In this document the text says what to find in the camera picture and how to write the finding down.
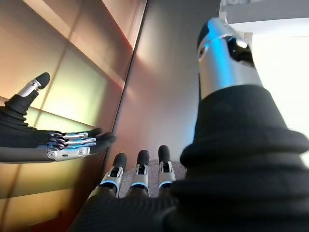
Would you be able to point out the brown wooden wardrobe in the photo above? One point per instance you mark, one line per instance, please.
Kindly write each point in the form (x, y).
(60, 60)

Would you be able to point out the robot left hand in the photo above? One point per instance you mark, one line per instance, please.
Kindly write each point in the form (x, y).
(21, 140)

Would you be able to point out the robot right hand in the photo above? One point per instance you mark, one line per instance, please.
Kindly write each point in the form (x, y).
(241, 169)

